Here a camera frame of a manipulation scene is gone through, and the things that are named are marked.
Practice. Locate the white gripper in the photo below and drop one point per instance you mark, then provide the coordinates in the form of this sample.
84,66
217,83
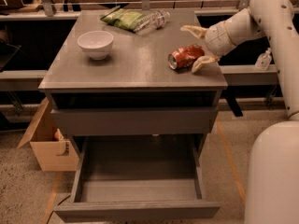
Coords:
217,39

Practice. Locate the red coke can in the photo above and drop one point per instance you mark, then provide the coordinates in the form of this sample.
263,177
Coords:
185,56

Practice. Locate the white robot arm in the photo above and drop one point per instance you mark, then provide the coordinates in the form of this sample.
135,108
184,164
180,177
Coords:
273,182

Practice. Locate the closed grey top drawer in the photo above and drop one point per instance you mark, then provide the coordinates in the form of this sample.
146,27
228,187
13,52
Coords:
136,121

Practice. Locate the grey drawer cabinet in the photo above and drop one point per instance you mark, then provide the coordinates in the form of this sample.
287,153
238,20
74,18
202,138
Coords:
136,74

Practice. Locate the open grey middle drawer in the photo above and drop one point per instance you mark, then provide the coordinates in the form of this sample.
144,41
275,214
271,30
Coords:
122,178

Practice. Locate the clear plastic water bottle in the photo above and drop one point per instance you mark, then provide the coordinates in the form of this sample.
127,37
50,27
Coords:
151,22

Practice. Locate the clear hand sanitizer bottle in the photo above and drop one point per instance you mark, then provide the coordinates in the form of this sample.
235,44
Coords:
264,60

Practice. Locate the green chip bag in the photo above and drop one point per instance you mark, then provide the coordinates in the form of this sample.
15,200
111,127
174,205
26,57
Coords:
125,19

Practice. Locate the white ceramic bowl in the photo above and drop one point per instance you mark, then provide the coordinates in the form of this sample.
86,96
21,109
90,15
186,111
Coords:
96,44

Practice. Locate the brown cardboard box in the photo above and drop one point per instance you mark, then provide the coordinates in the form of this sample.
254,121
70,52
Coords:
53,153

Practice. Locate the grey metal rail shelf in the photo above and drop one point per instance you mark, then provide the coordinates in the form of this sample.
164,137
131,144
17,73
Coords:
235,75

